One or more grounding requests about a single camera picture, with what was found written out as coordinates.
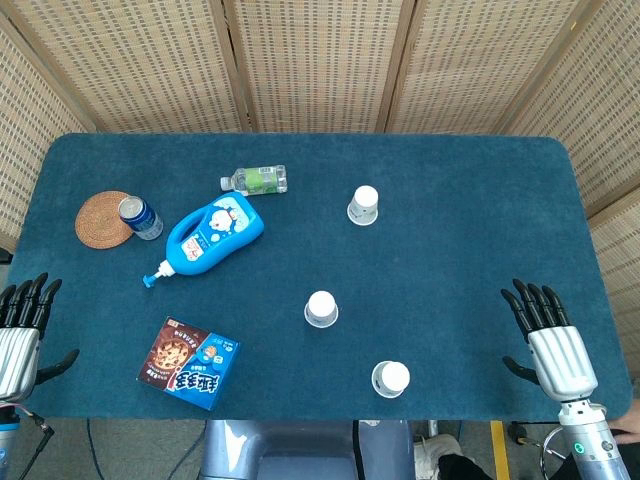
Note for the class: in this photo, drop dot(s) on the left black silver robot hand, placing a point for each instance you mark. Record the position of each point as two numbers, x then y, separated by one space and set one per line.
17 360

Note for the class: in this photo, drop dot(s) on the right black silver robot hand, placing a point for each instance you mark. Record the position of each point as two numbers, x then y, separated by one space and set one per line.
562 360

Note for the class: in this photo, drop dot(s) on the white cup blue flower print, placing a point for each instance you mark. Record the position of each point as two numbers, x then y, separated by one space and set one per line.
320 306
392 377

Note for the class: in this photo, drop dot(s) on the white cup green flower print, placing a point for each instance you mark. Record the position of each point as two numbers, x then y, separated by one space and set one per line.
364 205

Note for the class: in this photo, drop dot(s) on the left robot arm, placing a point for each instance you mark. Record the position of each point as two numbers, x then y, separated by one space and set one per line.
7 440

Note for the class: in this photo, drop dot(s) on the woven bamboo screen panel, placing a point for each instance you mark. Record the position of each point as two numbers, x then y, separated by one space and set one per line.
30 125
140 60
600 125
480 65
625 260
320 60

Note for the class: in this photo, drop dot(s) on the blue felt table cover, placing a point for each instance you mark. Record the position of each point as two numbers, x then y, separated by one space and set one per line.
450 280

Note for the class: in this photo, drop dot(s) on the round woven rattan coaster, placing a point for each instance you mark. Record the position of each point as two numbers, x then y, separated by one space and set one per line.
97 222

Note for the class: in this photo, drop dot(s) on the white shoe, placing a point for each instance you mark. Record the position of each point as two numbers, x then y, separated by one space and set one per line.
432 452

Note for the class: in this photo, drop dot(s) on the blue brown cookie box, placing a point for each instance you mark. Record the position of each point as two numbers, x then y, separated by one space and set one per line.
187 365

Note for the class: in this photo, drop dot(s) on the blue drink can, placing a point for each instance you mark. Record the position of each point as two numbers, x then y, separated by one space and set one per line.
142 220

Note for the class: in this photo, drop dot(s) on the blue pump lotion bottle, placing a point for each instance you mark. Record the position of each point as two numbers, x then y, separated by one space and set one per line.
215 235

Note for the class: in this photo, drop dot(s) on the blue grey robot torso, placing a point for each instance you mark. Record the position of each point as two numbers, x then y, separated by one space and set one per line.
300 450

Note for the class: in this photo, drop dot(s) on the clear green label water bottle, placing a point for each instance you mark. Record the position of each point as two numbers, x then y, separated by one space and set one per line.
257 180

